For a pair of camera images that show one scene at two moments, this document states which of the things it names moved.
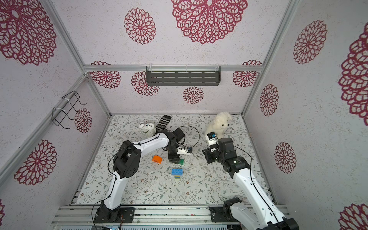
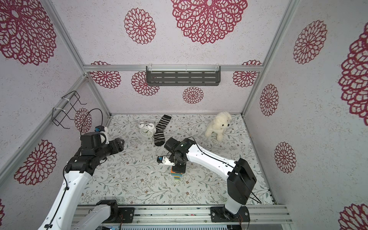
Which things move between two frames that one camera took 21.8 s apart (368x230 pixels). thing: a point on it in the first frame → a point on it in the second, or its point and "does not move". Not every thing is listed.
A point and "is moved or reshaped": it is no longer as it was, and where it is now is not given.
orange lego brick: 157,158 is moved or reshaped
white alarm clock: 147,130 does not move
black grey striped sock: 163,123 does not move
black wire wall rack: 67,103 does not move
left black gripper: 174,159 → 116,145
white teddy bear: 221,122 does not move
